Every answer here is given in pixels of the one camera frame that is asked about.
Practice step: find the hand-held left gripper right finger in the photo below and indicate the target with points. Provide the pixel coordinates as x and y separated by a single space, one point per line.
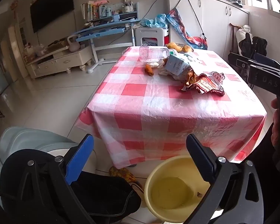
200 161

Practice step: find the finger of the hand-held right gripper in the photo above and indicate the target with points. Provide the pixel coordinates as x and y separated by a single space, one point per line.
266 59
240 63

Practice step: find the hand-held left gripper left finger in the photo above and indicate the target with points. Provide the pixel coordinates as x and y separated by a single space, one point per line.
79 159

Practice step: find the red white snack wrapper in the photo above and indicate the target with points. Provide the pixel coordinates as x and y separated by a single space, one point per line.
207 84

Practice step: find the yellow plastic bin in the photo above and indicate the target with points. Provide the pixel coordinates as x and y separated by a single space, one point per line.
170 191

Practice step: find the white printed plastic wrapper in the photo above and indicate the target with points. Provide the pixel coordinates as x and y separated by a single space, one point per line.
192 58

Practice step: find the orange peel piece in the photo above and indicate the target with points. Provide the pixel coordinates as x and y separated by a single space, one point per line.
191 77
149 70

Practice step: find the light blue carton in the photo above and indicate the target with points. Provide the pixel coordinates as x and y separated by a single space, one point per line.
175 65

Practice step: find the small white tissue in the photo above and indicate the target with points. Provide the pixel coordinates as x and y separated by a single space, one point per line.
154 63

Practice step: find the clear plastic bottle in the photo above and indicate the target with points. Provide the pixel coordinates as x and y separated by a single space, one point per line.
154 54

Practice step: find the person's right hand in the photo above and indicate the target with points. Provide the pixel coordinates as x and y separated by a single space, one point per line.
274 128

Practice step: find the black jacket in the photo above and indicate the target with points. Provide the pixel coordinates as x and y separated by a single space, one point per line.
254 44

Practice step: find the wooden chair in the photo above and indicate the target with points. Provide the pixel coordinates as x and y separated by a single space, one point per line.
233 37

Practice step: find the white sack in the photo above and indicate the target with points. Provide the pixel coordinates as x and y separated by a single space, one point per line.
243 33

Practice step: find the person's black trouser leg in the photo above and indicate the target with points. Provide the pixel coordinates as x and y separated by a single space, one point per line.
107 196

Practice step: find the white cabinet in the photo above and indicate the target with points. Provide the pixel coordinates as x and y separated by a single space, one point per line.
214 16

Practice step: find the round brownish mango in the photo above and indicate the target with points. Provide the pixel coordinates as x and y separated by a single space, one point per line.
187 48

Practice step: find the glass fruit dish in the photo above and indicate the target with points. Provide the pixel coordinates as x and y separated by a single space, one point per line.
180 51

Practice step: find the light blue sofa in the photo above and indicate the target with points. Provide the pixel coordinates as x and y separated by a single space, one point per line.
21 140

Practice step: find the yellow mango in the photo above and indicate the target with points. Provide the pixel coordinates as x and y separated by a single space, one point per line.
177 48
170 44

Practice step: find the colourful printed bag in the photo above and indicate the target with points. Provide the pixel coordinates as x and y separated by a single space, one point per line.
184 28

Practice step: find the pink checkered table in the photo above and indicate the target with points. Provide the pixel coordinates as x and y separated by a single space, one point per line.
142 112

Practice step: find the red and white container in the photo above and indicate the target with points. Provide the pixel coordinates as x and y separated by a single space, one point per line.
166 37

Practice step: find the white plastic stool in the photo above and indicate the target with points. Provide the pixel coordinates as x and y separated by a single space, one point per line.
151 32

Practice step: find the blue plastic bag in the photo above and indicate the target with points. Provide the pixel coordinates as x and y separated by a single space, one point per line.
154 21

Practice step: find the cream television cabinet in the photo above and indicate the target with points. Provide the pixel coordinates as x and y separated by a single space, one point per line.
60 60

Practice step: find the beige kettlebell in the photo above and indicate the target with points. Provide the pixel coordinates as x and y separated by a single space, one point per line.
73 45

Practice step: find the clear plastic bag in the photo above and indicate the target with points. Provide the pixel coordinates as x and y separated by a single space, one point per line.
40 49

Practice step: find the white pen holder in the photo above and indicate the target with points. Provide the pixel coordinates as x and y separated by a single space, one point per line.
127 9

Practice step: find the blue study desk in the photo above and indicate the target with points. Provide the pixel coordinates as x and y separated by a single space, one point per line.
102 28

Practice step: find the row of books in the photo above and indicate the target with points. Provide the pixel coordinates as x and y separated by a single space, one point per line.
89 11

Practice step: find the pink plush toy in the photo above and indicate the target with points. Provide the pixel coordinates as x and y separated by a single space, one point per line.
100 2

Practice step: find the black flat television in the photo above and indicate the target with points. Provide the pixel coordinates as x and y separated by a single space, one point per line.
51 9

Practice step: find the red wall ornament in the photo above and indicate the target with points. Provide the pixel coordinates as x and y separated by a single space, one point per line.
14 9

